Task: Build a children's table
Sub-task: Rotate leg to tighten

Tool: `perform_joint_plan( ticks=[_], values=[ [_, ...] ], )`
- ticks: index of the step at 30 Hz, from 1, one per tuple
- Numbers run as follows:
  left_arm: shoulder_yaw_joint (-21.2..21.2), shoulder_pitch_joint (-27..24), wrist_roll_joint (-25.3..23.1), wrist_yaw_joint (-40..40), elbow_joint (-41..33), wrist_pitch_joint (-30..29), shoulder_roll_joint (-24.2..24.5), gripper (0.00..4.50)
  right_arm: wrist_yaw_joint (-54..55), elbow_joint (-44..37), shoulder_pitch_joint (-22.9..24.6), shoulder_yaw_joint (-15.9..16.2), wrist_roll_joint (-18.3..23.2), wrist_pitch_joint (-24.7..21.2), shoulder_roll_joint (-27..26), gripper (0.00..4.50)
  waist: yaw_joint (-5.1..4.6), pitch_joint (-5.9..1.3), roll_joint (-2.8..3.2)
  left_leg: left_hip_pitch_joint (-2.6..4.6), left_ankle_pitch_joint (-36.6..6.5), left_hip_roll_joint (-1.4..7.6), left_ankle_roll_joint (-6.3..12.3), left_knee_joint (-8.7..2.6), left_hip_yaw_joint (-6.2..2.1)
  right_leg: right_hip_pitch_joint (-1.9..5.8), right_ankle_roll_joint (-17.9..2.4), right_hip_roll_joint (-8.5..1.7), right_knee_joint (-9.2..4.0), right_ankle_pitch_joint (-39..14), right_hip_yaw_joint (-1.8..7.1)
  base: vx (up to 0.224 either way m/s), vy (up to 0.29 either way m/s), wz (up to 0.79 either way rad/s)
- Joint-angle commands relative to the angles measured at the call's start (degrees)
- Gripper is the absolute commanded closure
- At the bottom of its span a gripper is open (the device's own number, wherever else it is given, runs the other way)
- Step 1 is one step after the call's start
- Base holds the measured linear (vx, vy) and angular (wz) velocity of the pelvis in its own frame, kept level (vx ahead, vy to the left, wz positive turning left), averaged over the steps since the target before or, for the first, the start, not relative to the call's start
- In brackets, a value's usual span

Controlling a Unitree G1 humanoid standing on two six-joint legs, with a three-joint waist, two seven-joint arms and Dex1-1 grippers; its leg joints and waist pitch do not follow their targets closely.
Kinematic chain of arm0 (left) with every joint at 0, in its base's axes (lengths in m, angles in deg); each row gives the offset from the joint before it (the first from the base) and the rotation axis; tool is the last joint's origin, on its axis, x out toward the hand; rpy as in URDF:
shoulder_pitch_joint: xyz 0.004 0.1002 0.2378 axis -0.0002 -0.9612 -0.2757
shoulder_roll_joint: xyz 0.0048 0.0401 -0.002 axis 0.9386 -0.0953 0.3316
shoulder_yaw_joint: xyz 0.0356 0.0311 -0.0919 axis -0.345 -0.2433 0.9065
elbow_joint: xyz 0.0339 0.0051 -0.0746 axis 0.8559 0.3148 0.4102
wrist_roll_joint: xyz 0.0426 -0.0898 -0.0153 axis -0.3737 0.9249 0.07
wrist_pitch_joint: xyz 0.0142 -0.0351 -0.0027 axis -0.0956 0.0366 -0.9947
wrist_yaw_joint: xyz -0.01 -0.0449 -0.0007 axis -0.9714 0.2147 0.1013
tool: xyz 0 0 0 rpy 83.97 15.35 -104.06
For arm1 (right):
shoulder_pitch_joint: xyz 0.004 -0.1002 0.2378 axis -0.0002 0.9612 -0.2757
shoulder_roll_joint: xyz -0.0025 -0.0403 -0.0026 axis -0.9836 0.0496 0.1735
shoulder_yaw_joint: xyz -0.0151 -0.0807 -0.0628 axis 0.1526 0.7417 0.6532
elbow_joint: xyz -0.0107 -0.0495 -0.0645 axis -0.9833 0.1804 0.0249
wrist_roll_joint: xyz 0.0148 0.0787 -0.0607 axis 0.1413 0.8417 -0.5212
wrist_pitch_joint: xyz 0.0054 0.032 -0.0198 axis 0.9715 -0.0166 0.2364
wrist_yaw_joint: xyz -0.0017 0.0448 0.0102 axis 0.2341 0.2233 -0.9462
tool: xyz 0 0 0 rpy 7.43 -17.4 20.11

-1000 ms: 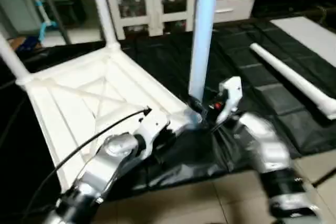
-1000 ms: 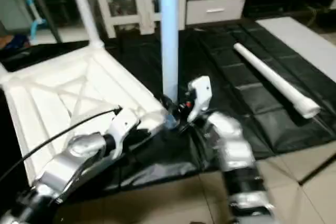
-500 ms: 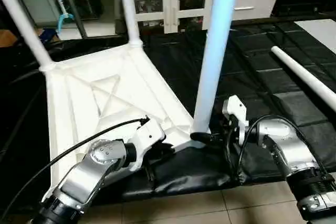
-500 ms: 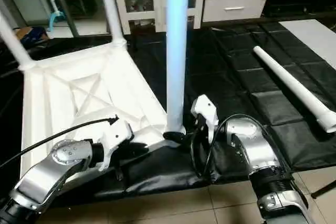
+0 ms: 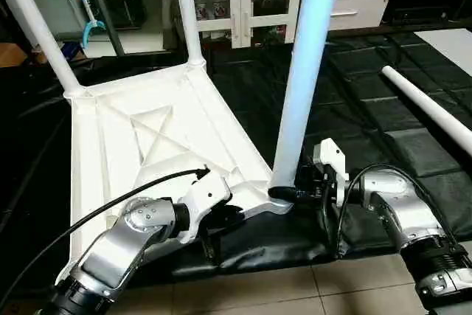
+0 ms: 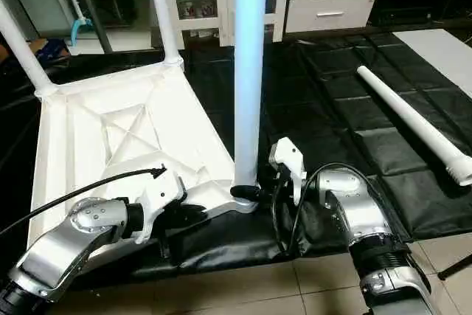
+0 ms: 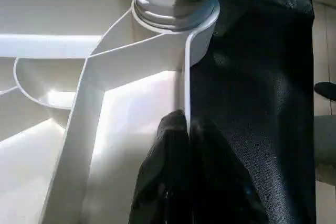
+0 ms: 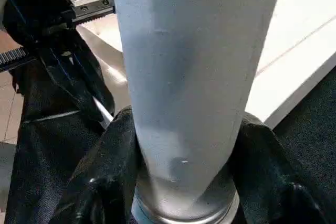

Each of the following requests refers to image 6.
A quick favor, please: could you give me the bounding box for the white plastic table leg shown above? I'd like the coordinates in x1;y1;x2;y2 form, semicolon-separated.
145;0;184;66
0;0;58;99
356;65;472;187
232;0;269;189

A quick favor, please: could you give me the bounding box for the white plastic table top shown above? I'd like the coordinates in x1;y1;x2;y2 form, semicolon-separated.
25;57;260;251

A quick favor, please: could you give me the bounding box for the black work mat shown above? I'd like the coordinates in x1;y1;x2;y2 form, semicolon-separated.
0;31;472;271

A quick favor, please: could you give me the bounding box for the white drawer unit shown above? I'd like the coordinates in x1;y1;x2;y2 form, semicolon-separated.
285;0;378;33

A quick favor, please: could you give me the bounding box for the white flat board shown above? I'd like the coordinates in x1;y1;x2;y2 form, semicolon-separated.
392;29;472;96

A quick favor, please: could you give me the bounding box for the blue plastic bag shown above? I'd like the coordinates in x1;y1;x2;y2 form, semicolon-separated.
28;38;70;65

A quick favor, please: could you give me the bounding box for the light blue hooked pole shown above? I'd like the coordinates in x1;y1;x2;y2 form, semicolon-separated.
53;0;95;47

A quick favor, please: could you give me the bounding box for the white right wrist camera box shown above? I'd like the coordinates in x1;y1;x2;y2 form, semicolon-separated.
268;136;306;207

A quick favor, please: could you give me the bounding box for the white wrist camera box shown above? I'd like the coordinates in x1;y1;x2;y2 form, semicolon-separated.
133;171;187;246
268;136;306;207

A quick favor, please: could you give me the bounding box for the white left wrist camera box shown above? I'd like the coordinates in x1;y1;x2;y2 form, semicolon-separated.
133;171;187;246

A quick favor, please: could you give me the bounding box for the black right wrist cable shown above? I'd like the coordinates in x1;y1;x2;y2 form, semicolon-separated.
270;162;378;260

